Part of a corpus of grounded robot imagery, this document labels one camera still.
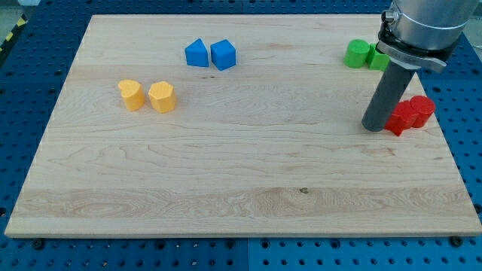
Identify wooden board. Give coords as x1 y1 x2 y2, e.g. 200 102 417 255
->
5 15 481 239

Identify red star block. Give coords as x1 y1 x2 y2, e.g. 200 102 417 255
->
384 101 419 136

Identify green cube block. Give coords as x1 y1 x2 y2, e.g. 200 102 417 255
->
366 44 390 72

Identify blue cube block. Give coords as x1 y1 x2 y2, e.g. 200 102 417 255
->
210 39 236 71

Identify green cylinder block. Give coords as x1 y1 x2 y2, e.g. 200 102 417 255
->
343 39 370 69

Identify yellow hexagon block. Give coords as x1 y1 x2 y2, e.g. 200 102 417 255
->
148 81 177 114

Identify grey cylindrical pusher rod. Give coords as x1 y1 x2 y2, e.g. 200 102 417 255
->
361 61 416 132

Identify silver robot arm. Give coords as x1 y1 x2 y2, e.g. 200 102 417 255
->
377 0 479 73

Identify blue triangle block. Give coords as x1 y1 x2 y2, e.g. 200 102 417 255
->
185 38 209 67

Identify yellow heart block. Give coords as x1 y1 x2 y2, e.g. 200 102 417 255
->
117 79 145 111

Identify red cylinder block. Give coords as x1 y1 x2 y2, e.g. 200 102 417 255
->
409 96 436 128

